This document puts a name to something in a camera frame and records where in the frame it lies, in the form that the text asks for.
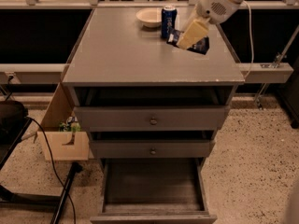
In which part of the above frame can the blue rxbar blueberry wrapper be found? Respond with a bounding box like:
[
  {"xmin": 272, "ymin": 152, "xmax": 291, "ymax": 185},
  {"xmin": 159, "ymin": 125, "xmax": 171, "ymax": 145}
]
[{"xmin": 166, "ymin": 28, "xmax": 209, "ymax": 55}]

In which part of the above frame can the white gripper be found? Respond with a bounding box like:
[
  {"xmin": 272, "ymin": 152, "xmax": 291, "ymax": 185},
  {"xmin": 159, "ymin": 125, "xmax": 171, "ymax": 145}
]
[{"xmin": 178, "ymin": 0, "xmax": 240, "ymax": 49}]

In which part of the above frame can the cardboard box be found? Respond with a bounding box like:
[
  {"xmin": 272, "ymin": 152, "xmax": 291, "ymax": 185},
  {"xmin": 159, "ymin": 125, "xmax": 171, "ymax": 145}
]
[{"xmin": 37, "ymin": 84, "xmax": 90, "ymax": 161}]

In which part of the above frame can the green snack bag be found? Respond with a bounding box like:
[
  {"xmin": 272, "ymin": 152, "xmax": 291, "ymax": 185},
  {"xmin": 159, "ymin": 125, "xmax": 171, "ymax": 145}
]
[{"xmin": 59, "ymin": 116, "xmax": 81, "ymax": 133}]

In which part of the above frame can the white bowl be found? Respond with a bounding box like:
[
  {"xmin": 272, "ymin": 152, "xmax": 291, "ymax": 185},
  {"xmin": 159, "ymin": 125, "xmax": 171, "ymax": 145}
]
[{"xmin": 136, "ymin": 7, "xmax": 162, "ymax": 28}]

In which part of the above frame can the black cable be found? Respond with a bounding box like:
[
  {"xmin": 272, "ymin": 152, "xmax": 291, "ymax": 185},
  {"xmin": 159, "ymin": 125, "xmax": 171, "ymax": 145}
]
[{"xmin": 25, "ymin": 116, "xmax": 78, "ymax": 224}]

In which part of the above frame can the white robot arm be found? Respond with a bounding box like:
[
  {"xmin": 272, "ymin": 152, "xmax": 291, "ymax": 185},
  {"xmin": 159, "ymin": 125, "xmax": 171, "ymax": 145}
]
[{"xmin": 177, "ymin": 0, "xmax": 245, "ymax": 49}]

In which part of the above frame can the black cart stand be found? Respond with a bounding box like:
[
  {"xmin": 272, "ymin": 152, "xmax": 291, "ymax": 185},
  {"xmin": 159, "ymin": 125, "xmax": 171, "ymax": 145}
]
[{"xmin": 0, "ymin": 100, "xmax": 84, "ymax": 224}]

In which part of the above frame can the grey drawer cabinet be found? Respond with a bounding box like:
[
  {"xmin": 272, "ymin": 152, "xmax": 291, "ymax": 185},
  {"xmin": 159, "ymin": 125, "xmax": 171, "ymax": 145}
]
[{"xmin": 62, "ymin": 6, "xmax": 247, "ymax": 224}]

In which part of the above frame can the blue pepsi can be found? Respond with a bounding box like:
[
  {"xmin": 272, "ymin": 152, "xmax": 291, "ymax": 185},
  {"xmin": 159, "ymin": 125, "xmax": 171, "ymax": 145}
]
[{"xmin": 161, "ymin": 5, "xmax": 178, "ymax": 38}]

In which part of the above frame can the middle grey drawer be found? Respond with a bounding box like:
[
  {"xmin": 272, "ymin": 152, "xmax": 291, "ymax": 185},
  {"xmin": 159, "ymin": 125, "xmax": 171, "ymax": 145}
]
[{"xmin": 90, "ymin": 140, "xmax": 215, "ymax": 159}]

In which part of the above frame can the top grey drawer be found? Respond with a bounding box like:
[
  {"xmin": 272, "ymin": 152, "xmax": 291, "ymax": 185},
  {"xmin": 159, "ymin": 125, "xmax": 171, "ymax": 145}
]
[{"xmin": 74, "ymin": 105, "xmax": 229, "ymax": 132}]

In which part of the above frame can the white cable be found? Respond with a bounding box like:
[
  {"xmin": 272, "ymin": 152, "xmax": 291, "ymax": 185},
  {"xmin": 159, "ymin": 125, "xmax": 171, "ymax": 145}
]
[{"xmin": 241, "ymin": 0, "xmax": 256, "ymax": 79}]

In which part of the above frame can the bottom grey open drawer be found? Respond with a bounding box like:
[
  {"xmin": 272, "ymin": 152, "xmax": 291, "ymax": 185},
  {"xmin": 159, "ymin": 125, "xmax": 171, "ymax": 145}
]
[{"xmin": 91, "ymin": 158, "xmax": 217, "ymax": 224}]

